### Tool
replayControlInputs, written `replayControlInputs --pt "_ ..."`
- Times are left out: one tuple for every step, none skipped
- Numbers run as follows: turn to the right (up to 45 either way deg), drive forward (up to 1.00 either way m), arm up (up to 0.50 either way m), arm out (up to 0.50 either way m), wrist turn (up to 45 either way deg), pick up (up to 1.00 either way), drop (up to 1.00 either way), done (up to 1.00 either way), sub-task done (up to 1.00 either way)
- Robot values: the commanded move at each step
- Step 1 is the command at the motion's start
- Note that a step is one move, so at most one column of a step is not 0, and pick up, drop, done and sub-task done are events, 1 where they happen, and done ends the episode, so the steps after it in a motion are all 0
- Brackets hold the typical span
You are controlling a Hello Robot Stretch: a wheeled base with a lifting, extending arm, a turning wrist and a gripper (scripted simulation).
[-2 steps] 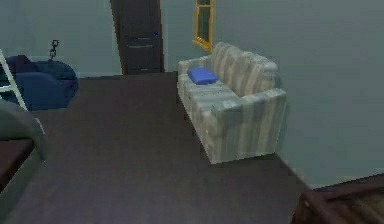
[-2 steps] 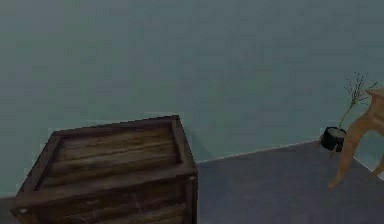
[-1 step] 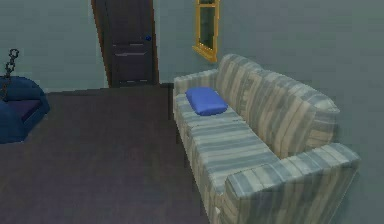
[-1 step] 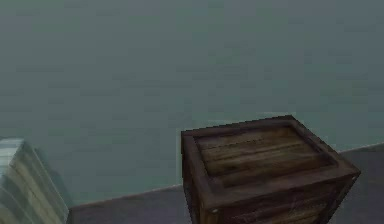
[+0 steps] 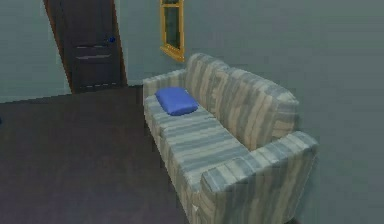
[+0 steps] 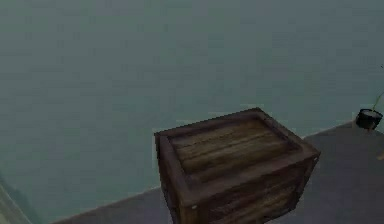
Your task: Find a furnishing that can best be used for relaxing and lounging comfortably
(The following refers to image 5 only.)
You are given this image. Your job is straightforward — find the blue cushion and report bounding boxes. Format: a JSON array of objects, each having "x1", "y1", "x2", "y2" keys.
[{"x1": 154, "y1": 86, "x2": 200, "y2": 117}]

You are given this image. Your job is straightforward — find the striped grey beige sofa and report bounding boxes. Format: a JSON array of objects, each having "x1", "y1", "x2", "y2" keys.
[{"x1": 142, "y1": 52, "x2": 320, "y2": 224}]

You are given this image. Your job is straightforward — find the dark brown room door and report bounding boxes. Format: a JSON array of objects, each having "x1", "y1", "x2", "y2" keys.
[{"x1": 43, "y1": 0, "x2": 128, "y2": 94}]

